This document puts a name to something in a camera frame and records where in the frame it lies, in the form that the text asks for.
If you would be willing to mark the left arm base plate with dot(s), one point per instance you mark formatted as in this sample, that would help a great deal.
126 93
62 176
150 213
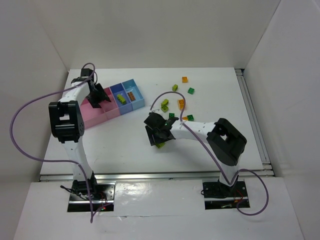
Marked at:
102 199

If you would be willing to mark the orange lego brick top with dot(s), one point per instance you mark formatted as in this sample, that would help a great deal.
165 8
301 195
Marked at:
184 79

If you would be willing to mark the yellow rounded lego brick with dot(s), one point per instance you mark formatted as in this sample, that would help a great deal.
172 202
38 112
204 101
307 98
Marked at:
181 104

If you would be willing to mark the lime lego brick lower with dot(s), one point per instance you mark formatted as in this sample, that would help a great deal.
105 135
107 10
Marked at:
164 108

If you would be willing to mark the lime lego brick curved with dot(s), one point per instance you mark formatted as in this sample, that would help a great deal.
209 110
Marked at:
160 145

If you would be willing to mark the light blue bin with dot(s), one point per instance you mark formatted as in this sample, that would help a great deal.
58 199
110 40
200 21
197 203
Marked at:
131 86

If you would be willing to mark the brown lego brick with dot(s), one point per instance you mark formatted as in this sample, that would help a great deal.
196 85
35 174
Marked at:
131 96

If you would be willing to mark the aluminium rail right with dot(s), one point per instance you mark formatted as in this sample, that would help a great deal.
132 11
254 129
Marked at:
253 120

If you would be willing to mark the lime lego brick upper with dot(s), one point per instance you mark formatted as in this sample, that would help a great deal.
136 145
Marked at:
164 102

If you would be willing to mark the lime lego brick top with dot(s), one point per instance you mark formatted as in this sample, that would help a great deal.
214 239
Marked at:
175 87

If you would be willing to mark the large pink bin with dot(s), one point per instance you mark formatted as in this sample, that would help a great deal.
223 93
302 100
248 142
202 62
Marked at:
92 116

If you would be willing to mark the aluminium rail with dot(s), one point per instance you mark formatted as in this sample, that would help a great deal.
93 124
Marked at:
135 176
253 120

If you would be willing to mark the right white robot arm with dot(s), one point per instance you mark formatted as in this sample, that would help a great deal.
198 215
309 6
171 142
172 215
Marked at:
222 141

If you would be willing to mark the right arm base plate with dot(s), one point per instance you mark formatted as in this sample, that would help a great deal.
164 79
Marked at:
218 196

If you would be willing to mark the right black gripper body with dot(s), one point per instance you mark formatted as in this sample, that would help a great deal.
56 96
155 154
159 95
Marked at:
154 135

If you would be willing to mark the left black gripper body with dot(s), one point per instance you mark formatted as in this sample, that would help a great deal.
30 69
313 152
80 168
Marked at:
97 96

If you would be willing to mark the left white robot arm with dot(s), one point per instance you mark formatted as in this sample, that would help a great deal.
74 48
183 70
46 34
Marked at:
67 125

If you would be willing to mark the long lime lego brick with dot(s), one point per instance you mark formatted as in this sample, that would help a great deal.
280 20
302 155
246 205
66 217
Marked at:
121 99

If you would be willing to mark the purple-blue bin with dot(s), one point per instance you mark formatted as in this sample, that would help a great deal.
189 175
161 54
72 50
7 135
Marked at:
118 89

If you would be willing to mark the small pink bin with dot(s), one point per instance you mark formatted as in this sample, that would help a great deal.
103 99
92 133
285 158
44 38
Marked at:
110 108

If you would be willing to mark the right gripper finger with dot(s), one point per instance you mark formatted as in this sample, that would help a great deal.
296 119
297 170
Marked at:
153 139
163 137

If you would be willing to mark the small green lego brick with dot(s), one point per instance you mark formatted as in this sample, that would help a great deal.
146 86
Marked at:
190 118

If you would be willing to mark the aluminium rail front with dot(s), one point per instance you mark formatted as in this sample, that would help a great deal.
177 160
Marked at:
135 176

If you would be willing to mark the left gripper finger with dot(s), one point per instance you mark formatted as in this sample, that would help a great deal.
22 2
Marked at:
101 94
94 100

